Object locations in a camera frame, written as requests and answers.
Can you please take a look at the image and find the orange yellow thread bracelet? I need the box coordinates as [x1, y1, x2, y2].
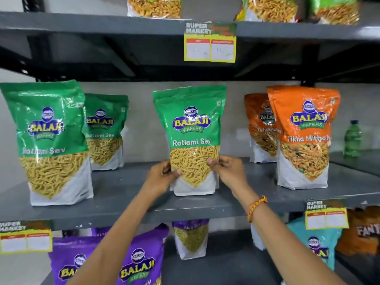
[247, 195, 268, 223]

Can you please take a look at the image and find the dark orange snack packet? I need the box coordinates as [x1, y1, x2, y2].
[336, 206, 380, 256]

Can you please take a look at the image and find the grey metal shelf rack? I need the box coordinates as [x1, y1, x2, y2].
[0, 0, 380, 285]

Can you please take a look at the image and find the yellow price label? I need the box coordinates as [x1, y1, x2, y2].
[305, 199, 350, 231]
[184, 21, 237, 63]
[0, 221, 53, 255]

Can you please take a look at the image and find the person's left hand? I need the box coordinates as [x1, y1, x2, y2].
[142, 160, 182, 203]

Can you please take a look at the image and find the person's left forearm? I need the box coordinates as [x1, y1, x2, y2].
[67, 188, 162, 285]

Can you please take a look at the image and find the person's right forearm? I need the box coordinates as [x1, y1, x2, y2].
[236, 188, 347, 285]

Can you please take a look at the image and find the person's right hand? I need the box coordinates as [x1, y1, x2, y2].
[207, 155, 253, 200]

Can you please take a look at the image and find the green snack packet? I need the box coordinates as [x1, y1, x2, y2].
[308, 0, 360, 26]
[152, 84, 227, 197]
[83, 93, 129, 171]
[127, 0, 182, 19]
[234, 0, 299, 23]
[0, 80, 94, 207]

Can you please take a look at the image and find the teal snack packet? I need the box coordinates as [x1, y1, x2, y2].
[286, 216, 343, 271]

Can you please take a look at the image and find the green plastic bottle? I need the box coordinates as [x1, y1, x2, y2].
[343, 120, 362, 158]

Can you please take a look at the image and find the white snack packet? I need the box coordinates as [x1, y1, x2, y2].
[251, 223, 267, 251]

